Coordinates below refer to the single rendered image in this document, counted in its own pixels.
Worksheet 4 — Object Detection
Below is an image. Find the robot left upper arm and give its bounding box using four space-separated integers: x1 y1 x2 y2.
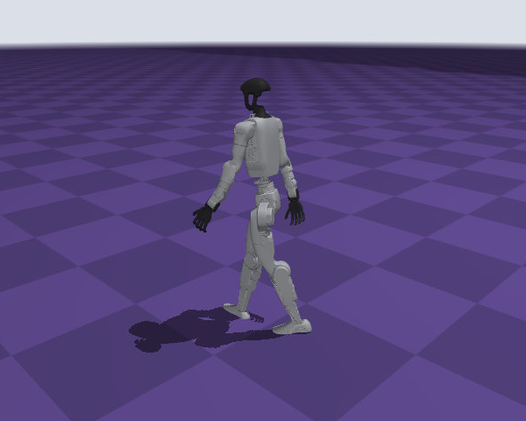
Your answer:
223 121 255 175

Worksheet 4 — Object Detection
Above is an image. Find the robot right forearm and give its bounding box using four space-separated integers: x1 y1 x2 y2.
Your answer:
280 159 297 198

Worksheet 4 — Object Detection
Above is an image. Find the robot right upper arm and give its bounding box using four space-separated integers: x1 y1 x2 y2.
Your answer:
276 118 288 167

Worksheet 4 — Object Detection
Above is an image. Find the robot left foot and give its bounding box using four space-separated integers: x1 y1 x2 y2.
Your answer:
273 319 312 334

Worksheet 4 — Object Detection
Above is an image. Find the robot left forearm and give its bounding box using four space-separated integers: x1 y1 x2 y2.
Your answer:
207 161 236 210

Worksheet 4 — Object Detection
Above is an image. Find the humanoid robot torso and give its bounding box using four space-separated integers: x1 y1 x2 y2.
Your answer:
244 113 281 214

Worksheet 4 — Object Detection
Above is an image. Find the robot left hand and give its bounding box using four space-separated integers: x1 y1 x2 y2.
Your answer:
193 198 220 232

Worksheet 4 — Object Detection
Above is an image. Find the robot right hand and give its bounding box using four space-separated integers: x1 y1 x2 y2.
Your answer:
285 189 305 225

